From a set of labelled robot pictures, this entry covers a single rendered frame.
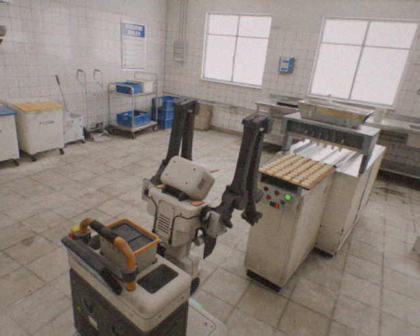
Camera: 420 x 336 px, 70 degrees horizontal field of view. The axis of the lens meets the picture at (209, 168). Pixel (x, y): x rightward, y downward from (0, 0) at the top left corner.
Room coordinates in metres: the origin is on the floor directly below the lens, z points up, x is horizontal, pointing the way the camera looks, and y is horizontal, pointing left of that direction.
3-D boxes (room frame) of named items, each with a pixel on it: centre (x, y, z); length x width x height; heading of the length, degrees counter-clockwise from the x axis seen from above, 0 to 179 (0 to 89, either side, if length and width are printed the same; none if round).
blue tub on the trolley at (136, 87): (5.44, 1.60, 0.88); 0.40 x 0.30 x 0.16; 65
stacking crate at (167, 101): (6.44, 1.03, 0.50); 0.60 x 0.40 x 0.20; 154
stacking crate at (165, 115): (6.44, 1.03, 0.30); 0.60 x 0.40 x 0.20; 152
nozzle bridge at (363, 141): (2.52, -0.98, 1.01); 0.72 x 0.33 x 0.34; 54
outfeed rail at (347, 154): (2.52, -1.16, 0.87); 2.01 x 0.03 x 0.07; 144
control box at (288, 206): (1.81, -0.47, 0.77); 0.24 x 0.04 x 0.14; 54
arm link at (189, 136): (1.61, 0.14, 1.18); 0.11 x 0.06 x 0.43; 54
